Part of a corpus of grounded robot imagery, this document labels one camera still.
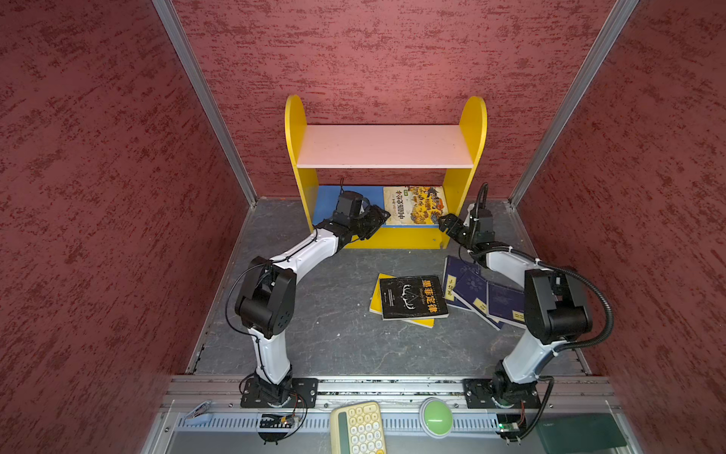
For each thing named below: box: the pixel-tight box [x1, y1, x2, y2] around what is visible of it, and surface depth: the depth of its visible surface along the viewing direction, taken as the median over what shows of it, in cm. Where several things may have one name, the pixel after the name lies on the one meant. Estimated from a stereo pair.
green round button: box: [418, 397, 454, 439], surface depth 71 cm
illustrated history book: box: [383, 185, 450, 227], surface depth 102 cm
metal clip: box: [185, 400, 212, 420], surface depth 71 cm
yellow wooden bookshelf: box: [284, 94, 487, 250], surface depth 84 cm
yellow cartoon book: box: [368, 273, 435, 329], surface depth 90 cm
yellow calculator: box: [329, 401, 387, 454], surface depth 68 cm
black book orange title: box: [380, 274, 450, 321], surface depth 91 cm
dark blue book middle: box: [442, 255, 480, 310], surface depth 96 cm
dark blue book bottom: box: [442, 255, 504, 332], surface depth 94 cm
